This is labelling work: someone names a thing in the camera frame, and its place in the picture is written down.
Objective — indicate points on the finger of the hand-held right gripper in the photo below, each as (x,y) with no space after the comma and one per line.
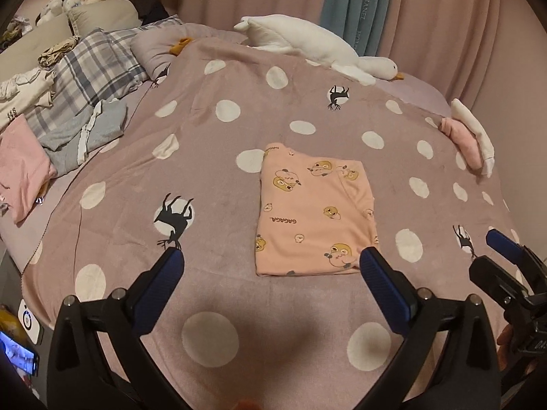
(491,275)
(504,243)

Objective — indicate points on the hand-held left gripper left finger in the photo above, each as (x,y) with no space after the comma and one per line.
(164,273)

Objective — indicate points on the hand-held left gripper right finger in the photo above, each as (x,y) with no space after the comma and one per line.
(380,277)

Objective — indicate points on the peach printed garment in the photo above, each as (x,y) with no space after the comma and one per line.
(307,205)

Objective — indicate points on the person's right hand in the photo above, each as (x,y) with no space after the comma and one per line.
(505,346)

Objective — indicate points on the folded pink cloth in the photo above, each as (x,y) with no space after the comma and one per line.
(463,139)

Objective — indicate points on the folded white cloth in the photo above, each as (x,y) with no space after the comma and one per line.
(474,130)

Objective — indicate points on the mauve bed sheet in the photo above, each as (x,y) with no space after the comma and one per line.
(25,239)

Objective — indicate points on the white round device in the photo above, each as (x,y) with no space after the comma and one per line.
(27,320)

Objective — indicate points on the yellow object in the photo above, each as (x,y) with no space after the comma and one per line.
(6,318)

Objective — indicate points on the smartphone with lit screen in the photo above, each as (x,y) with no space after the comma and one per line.
(17,352)

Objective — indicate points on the grey blue garment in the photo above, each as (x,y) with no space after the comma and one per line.
(64,136)

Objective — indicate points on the pink garment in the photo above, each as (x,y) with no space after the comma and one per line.
(21,162)

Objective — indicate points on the mauve polka dot blanket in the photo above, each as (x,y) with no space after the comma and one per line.
(256,94)

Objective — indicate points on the plaid pillow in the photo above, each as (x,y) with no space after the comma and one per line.
(98,64)

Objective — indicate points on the mauve pillow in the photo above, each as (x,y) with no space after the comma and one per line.
(149,47)

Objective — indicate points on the orange plush toy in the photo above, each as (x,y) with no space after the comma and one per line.
(180,46)

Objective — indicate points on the white printed garment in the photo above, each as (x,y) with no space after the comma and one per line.
(21,94)

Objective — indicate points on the beige patterned cloth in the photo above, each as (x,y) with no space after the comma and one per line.
(57,51)

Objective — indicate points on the white goose plush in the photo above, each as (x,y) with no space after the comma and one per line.
(307,38)

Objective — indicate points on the beige pillow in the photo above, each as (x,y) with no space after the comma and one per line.
(107,15)
(30,42)

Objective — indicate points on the black cloth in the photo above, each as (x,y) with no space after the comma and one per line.
(149,6)

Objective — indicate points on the teal curtain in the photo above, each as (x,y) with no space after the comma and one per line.
(359,4)

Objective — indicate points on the dark patterned cloth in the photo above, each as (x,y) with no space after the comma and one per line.
(15,30)

